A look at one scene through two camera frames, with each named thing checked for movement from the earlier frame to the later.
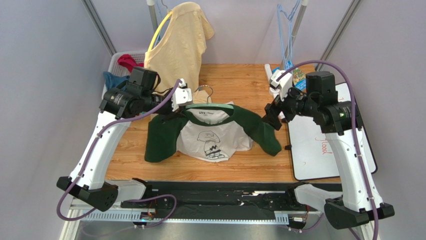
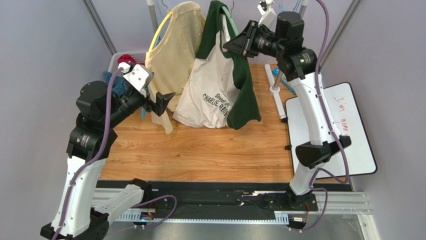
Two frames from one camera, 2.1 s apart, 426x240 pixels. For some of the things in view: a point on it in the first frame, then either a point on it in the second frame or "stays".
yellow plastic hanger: x=161 y=23 stays
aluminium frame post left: x=98 y=23 stays
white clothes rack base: x=274 y=92 stays
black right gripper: x=275 y=111 → x=248 y=39
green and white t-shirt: x=212 y=135 → x=218 y=91
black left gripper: x=172 y=115 → x=161 y=101
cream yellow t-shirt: x=177 y=54 stays
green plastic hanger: x=209 y=104 → x=233 y=22
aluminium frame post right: x=340 y=29 stays
